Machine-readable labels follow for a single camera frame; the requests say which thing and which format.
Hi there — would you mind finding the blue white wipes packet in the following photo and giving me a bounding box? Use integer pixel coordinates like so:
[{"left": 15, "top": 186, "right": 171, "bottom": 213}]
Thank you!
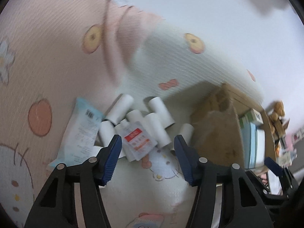
[{"left": 47, "top": 97, "right": 104, "bottom": 170}]

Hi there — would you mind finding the white paper roll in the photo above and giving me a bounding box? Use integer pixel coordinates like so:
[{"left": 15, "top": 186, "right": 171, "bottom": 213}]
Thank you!
[
  {"left": 126, "top": 110, "right": 145, "bottom": 126},
  {"left": 148, "top": 97, "right": 175, "bottom": 129},
  {"left": 144, "top": 113, "right": 172, "bottom": 149},
  {"left": 169, "top": 123, "right": 194, "bottom": 146},
  {"left": 98, "top": 120, "right": 115, "bottom": 147},
  {"left": 105, "top": 94, "right": 134, "bottom": 125}
]

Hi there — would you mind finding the white red spout pouch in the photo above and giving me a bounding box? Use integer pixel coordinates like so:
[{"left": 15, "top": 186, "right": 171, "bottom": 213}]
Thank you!
[{"left": 114, "top": 121, "right": 157, "bottom": 162}]

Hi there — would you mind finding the brown teddy bear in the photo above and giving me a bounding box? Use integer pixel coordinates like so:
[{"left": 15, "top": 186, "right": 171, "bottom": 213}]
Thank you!
[{"left": 268, "top": 100, "right": 285, "bottom": 134}]

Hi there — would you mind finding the light blue foam block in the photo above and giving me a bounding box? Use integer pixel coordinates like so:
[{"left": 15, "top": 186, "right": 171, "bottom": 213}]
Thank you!
[{"left": 241, "top": 123, "right": 265, "bottom": 170}]

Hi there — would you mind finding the green white carton box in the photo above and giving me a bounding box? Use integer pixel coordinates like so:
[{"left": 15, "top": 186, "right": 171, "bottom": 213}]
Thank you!
[{"left": 239, "top": 109, "right": 263, "bottom": 128}]

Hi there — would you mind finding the brown cardboard box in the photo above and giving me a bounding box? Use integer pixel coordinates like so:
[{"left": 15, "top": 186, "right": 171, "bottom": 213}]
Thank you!
[{"left": 190, "top": 83, "right": 277, "bottom": 168}]

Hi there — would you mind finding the pink cartoon patterned cloth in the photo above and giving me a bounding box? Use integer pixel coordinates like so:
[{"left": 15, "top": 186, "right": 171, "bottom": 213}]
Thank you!
[{"left": 1, "top": 0, "right": 263, "bottom": 227}]

